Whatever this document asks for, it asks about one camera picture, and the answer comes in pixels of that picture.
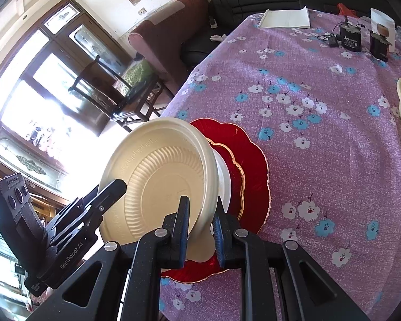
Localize white paper pad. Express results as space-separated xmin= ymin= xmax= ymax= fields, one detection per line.
xmin=258 ymin=7 xmax=312 ymax=29

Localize purple floral tablecloth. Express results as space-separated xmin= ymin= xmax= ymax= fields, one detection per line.
xmin=159 ymin=7 xmax=401 ymax=321

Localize large cream ribbed bowl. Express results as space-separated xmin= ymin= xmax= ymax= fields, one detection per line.
xmin=98 ymin=117 xmax=218 ymax=263

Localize small red scalloped plate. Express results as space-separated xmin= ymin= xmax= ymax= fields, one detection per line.
xmin=205 ymin=137 xmax=247 ymax=219

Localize wooden glass door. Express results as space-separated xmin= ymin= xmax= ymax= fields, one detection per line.
xmin=0 ymin=0 xmax=134 ymax=204

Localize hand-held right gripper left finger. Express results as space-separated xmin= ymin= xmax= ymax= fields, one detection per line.
xmin=28 ymin=196 xmax=191 ymax=321

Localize red cloth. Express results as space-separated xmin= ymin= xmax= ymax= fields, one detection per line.
xmin=337 ymin=3 xmax=358 ymax=17

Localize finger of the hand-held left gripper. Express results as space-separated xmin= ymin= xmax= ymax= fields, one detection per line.
xmin=75 ymin=179 xmax=128 ymax=233

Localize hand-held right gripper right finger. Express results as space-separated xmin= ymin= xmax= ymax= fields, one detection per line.
xmin=212 ymin=198 xmax=371 ymax=321

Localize dark wooden chair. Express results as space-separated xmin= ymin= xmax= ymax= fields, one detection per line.
xmin=68 ymin=55 xmax=166 ymax=132

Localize black battery box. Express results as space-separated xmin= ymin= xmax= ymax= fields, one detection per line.
xmin=339 ymin=16 xmax=365 ymax=52

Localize white bowl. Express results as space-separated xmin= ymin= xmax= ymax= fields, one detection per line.
xmin=215 ymin=152 xmax=233 ymax=213

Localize white container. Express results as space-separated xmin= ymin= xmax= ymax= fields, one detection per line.
xmin=370 ymin=8 xmax=396 ymax=52

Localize large red scalloped plate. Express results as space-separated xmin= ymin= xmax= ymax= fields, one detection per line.
xmin=160 ymin=118 xmax=271 ymax=285

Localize brown armchair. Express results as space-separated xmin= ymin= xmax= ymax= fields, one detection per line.
xmin=129 ymin=0 xmax=209 ymax=89

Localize green cushion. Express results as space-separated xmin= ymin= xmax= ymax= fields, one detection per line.
xmin=122 ymin=59 xmax=154 ymax=89

